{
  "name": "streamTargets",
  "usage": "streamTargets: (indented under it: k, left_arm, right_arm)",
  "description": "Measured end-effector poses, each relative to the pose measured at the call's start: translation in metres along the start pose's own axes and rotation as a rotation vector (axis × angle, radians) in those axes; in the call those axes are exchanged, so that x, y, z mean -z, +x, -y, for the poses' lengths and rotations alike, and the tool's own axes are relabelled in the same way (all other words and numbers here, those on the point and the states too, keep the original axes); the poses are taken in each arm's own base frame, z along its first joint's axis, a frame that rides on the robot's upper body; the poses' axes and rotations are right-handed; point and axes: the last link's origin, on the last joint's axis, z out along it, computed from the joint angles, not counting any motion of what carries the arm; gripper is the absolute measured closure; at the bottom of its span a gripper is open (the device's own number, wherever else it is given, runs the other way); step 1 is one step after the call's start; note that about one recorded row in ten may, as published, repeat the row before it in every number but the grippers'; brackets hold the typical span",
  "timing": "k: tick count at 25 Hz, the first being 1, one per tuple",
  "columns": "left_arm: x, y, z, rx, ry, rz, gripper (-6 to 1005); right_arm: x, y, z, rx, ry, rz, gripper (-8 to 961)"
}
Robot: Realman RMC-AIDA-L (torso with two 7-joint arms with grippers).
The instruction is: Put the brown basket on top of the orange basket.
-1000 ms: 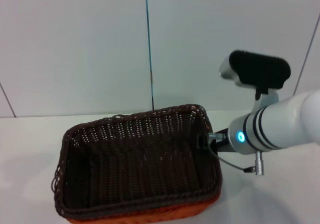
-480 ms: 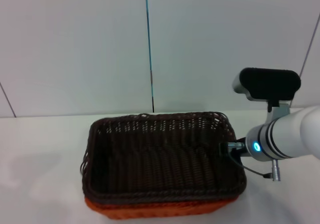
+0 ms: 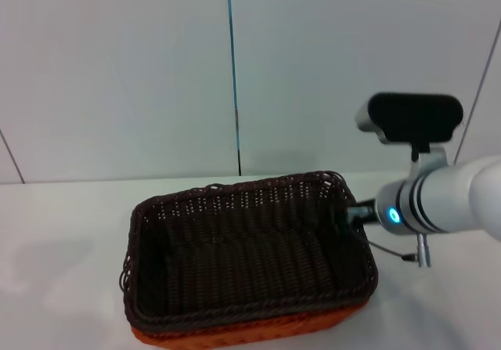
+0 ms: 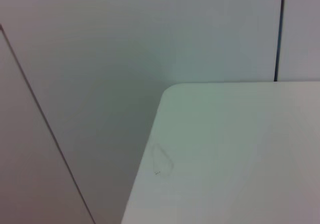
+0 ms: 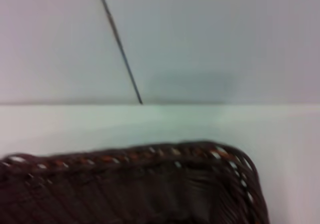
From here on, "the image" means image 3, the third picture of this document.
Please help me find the orange wicker basket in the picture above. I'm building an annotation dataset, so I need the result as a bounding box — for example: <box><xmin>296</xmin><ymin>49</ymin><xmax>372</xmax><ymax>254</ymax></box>
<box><xmin>130</xmin><ymin>294</ymin><xmax>373</xmax><ymax>348</ymax></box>

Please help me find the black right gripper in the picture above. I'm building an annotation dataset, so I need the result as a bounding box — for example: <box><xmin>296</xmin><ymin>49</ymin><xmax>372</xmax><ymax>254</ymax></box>
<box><xmin>330</xmin><ymin>197</ymin><xmax>380</xmax><ymax>236</ymax></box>

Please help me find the dark brown wicker basket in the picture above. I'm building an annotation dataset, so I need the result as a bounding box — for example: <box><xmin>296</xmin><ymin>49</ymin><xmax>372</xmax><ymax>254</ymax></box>
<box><xmin>118</xmin><ymin>170</ymin><xmax>380</xmax><ymax>328</ymax></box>

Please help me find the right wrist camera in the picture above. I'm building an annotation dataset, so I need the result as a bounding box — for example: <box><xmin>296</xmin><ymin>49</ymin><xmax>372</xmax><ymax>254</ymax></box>
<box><xmin>355</xmin><ymin>92</ymin><xmax>465</xmax><ymax>146</ymax></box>

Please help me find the right gripper cable with connectors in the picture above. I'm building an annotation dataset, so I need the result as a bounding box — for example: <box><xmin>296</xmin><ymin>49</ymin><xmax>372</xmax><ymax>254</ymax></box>
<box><xmin>366</xmin><ymin>233</ymin><xmax>432</xmax><ymax>269</ymax></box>

